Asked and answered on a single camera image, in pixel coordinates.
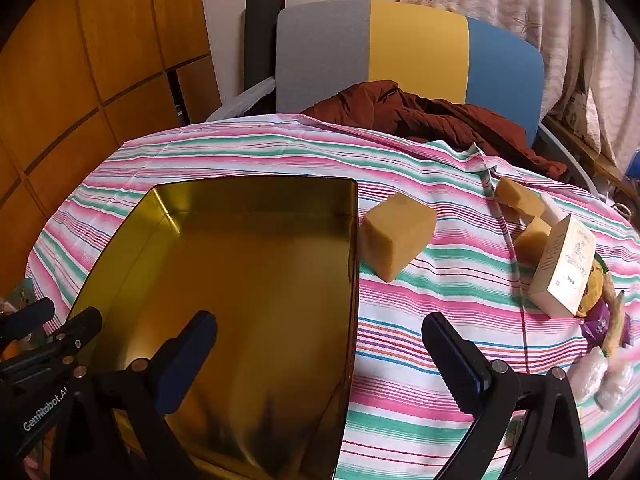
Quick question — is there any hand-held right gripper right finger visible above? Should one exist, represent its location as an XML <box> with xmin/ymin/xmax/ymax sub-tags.
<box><xmin>421</xmin><ymin>311</ymin><xmax>588</xmax><ymax>480</ymax></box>

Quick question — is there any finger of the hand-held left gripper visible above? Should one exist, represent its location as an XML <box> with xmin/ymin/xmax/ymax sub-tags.
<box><xmin>0</xmin><ymin>307</ymin><xmax>103</xmax><ymax>381</ymax></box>
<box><xmin>0</xmin><ymin>297</ymin><xmax>56</xmax><ymax>343</ymax></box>

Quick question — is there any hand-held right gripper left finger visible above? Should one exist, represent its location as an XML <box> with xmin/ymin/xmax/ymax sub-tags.
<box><xmin>52</xmin><ymin>310</ymin><xmax>218</xmax><ymax>480</ymax></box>

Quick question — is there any golden metal tin box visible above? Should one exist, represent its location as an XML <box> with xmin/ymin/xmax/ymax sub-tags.
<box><xmin>65</xmin><ymin>176</ymin><xmax>361</xmax><ymax>480</ymax></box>

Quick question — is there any large yellow sponge block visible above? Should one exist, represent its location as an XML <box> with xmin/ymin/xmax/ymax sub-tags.
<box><xmin>360</xmin><ymin>194</ymin><xmax>438</xmax><ymax>282</ymax></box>

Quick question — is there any white pack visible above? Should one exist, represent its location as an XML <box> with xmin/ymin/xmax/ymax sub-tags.
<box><xmin>570</xmin><ymin>346</ymin><xmax>610</xmax><ymax>403</ymax></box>
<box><xmin>597</xmin><ymin>355</ymin><xmax>635</xmax><ymax>411</ymax></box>

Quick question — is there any small yellow sponge block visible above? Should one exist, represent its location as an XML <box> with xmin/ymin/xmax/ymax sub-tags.
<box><xmin>514</xmin><ymin>216</ymin><xmax>553</xmax><ymax>267</ymax></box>

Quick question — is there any cream carton box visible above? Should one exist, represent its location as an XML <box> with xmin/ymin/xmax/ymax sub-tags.
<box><xmin>528</xmin><ymin>213</ymin><xmax>598</xmax><ymax>318</ymax></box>

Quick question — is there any purple packet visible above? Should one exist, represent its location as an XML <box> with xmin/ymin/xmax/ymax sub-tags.
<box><xmin>582</xmin><ymin>302</ymin><xmax>613</xmax><ymax>348</ymax></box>

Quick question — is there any yellow knitted pouch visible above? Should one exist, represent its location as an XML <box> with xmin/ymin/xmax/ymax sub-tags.
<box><xmin>575</xmin><ymin>255</ymin><xmax>608</xmax><ymax>318</ymax></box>

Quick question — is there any orange green snack packet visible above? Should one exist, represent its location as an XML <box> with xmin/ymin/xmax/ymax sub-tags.
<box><xmin>600</xmin><ymin>272</ymin><xmax>628</xmax><ymax>358</ymax></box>

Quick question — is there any ragged yellow sponge block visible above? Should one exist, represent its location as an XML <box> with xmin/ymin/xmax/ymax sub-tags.
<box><xmin>494</xmin><ymin>176</ymin><xmax>548</xmax><ymax>223</ymax></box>

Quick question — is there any striped tablecloth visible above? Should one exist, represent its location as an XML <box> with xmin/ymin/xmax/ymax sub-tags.
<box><xmin>25</xmin><ymin>112</ymin><xmax>640</xmax><ymax>480</ymax></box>

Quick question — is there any brown jacket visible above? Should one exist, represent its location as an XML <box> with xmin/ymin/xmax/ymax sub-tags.
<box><xmin>300</xmin><ymin>81</ymin><xmax>568</xmax><ymax>179</ymax></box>

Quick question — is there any wooden ledge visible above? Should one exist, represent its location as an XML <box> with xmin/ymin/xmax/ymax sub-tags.
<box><xmin>542</xmin><ymin>115</ymin><xmax>640</xmax><ymax>201</ymax></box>

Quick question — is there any wooden cabinet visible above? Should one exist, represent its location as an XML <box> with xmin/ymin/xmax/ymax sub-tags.
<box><xmin>0</xmin><ymin>0</ymin><xmax>221</xmax><ymax>286</ymax></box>

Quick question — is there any grey yellow blue chair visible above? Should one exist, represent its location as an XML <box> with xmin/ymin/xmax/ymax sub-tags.
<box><xmin>275</xmin><ymin>0</ymin><xmax>601</xmax><ymax>193</ymax></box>

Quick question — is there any black rolled mat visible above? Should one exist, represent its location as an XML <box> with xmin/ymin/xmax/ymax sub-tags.
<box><xmin>243</xmin><ymin>0</ymin><xmax>282</xmax><ymax>113</ymax></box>

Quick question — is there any pale patterned curtain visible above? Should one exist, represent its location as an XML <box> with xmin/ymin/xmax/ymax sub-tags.
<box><xmin>400</xmin><ymin>0</ymin><xmax>636</xmax><ymax>171</ymax></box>

